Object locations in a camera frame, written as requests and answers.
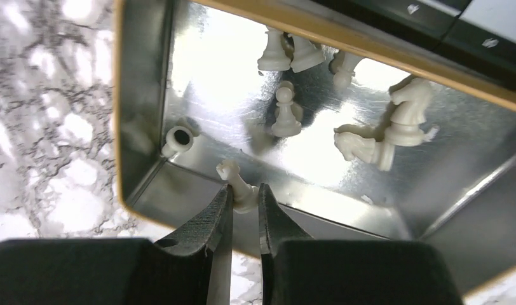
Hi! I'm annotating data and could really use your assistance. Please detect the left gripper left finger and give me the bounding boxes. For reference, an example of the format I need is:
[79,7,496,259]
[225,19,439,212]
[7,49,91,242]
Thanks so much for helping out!
[0,185,233,304]

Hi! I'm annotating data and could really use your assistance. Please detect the white piece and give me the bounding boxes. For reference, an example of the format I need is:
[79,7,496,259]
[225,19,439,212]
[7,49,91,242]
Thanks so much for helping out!
[216,159,259,214]

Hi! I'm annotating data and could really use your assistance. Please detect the gold tin with white pieces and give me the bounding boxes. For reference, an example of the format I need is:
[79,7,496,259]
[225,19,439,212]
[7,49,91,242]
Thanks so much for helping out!
[114,1,516,295]

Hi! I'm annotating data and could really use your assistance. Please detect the black and white chessboard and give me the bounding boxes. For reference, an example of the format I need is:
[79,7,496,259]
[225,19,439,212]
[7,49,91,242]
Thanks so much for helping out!
[317,1,516,92]

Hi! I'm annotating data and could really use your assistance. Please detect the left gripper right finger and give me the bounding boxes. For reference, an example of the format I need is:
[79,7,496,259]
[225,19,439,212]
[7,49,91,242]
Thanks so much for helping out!
[258,184,463,304]

